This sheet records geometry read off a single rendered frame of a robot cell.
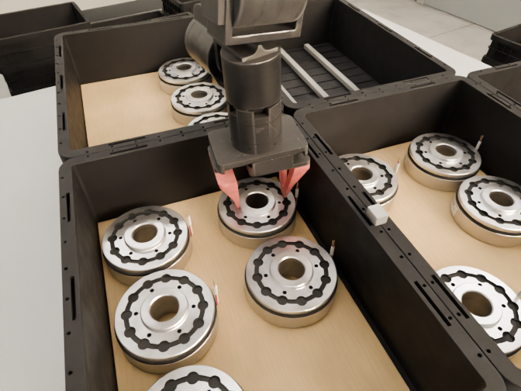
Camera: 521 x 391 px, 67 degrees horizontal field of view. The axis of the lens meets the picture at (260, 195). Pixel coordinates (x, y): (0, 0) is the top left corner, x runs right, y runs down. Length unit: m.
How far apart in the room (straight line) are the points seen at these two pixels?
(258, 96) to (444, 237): 0.31
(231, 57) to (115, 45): 0.51
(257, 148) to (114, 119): 0.40
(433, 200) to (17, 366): 0.61
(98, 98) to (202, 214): 0.39
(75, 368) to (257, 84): 0.28
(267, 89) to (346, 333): 0.26
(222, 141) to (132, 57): 0.47
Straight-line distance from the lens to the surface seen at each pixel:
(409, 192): 0.61
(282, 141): 0.44
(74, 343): 0.36
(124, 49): 0.88
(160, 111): 0.76
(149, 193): 0.55
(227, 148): 0.44
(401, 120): 0.67
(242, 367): 0.43
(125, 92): 0.84
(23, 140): 1.03
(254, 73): 0.37
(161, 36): 0.88
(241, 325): 0.45
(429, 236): 0.56
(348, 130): 0.61
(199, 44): 0.44
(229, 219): 0.49
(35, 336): 0.67
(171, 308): 0.46
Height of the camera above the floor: 1.23
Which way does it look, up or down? 44 degrees down
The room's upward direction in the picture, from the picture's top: straight up
